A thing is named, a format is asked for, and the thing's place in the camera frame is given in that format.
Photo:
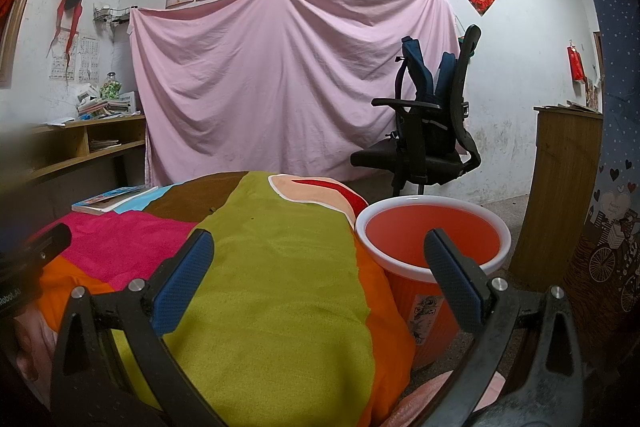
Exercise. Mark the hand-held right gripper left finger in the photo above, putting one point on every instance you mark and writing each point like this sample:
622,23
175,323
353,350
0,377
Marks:
185,282

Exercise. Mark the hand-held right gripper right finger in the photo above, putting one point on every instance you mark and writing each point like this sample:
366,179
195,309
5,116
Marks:
452,287

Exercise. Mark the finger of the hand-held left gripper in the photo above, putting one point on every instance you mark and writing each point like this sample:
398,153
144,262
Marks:
50,242

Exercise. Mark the red plastic bucket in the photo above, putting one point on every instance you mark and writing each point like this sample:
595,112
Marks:
425,232

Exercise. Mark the blue illustrated book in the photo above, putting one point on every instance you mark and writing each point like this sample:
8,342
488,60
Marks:
107,199

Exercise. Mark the wooden shelf desk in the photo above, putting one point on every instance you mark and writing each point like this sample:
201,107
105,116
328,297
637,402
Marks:
65,157

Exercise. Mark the colourful patchwork blanket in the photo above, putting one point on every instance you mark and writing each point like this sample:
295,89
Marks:
280,287

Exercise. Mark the folded papers in shelf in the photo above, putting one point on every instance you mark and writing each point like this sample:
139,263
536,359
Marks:
104,144

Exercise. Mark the pink bedding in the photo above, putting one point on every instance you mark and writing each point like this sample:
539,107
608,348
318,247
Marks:
430,402

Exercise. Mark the black office chair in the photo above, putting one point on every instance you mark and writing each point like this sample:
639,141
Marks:
410,159

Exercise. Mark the stack of books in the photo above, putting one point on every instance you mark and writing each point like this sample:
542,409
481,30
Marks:
102,108

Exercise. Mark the wooden cabinet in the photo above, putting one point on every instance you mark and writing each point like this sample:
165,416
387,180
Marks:
560,187

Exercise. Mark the white small box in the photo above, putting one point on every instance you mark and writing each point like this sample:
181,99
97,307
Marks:
129,103

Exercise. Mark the glass jar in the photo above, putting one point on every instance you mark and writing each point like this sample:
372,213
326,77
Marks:
111,88

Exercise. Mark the pink hanging sheet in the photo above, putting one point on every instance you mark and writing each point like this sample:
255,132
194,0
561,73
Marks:
280,82

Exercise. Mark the dark blue backpack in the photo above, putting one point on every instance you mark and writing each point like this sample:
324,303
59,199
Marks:
420,67

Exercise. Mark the red hanging scarf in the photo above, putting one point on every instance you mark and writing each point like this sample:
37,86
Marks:
70,2

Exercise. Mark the blue printed curtain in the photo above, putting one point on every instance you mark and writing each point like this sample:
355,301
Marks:
620,107

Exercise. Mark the red hanging packet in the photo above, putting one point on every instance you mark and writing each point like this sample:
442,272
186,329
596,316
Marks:
576,64

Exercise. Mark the paper wall calendar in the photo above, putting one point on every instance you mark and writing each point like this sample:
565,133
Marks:
87,59

